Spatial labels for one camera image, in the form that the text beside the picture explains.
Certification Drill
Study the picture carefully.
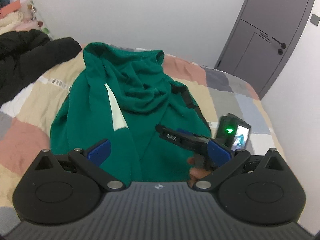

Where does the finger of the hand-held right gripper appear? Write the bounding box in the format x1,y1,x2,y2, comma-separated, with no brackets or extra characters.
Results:
155,124,209,153

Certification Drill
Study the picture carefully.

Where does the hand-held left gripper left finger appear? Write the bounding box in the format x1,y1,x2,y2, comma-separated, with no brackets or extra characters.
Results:
34,139,125,191

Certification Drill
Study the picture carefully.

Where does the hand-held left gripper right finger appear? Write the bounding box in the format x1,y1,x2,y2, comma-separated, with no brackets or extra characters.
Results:
195,139,287,191

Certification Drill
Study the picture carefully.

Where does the green hoodie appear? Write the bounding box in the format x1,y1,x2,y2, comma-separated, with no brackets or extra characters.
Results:
50,42,213,183

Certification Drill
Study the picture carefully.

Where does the person's right hand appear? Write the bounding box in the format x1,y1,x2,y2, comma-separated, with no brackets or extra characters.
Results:
187,156,213,188

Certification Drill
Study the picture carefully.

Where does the patchwork bed blanket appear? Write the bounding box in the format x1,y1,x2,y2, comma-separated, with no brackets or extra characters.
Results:
0,40,288,233

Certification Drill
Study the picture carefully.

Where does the grey door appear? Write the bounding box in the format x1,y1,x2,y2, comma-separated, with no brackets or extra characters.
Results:
214,0,318,101

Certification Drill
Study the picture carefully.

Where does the black puffer jacket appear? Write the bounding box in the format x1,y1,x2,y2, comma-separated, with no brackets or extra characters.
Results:
0,29,82,107

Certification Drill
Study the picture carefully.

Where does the orange flat item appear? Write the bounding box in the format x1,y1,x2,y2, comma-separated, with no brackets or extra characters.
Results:
0,0,22,18

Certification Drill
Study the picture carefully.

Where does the black door handle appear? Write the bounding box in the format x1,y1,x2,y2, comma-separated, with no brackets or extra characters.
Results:
272,37,287,55

